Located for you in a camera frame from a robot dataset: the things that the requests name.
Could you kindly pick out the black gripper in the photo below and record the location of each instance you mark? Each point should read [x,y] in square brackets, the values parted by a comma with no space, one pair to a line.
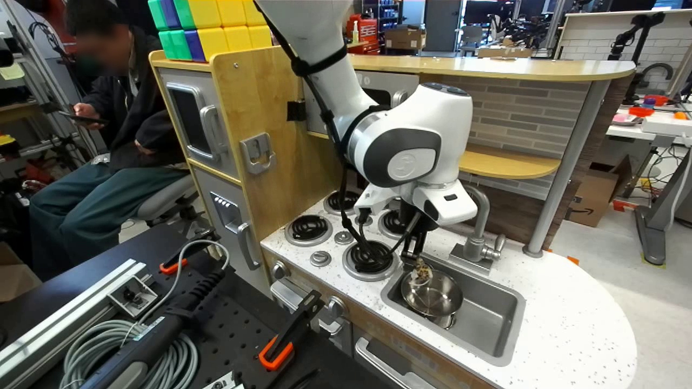
[415,217]

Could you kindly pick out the brown toy chicken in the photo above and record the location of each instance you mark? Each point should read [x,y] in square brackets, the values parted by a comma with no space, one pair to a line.
[423,273]

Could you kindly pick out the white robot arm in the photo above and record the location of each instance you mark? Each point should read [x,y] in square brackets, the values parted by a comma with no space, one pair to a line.
[402,116]

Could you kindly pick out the steel sink basin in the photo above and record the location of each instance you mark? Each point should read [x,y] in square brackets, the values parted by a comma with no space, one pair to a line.
[489,316]

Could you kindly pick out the black toy stove burner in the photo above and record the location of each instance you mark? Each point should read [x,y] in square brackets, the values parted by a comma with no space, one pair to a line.
[392,223]
[308,230]
[371,259]
[341,200]

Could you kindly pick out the steel bowl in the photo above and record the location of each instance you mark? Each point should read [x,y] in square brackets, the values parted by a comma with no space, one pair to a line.
[434,297]

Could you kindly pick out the grey stove knob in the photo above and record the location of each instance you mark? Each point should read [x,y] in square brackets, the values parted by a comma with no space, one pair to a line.
[342,236]
[280,271]
[321,257]

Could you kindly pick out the grey toy faucet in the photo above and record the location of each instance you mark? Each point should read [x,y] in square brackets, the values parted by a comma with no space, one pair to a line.
[479,249]

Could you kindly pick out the wooden toy kitchen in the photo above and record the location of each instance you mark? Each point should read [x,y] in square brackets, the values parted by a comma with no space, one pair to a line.
[563,324]

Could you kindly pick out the orange black bar clamp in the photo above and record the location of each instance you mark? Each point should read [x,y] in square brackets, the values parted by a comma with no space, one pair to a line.
[277,356]
[171,269]

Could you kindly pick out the brown cardboard box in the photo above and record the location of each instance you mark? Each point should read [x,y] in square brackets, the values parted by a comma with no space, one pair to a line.
[595,193]

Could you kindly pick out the black perforated breadboard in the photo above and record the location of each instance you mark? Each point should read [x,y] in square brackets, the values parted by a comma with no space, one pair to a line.
[230,332]

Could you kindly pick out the grey office chair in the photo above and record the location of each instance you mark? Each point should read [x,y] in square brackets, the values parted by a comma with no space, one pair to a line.
[166,197]

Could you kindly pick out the grey table leg stand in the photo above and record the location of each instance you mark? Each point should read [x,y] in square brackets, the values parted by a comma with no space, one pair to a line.
[661,217]

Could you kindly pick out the yellow storage block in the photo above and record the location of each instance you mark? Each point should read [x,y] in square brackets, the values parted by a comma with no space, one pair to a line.
[238,39]
[227,11]

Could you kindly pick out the blue storage block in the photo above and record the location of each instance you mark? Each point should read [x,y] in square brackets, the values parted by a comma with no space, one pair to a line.
[195,44]

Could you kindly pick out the green storage block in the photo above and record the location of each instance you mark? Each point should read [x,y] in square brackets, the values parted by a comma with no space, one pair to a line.
[171,44]
[170,13]

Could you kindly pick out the seated person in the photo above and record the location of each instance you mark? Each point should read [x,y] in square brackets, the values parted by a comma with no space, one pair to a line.
[100,202]

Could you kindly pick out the silver corner bracket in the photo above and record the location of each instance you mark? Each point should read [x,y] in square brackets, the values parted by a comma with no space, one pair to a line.
[220,380]
[132,294]

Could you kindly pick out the aluminium extrusion rail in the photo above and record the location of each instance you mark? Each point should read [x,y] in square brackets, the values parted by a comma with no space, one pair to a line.
[73,309]

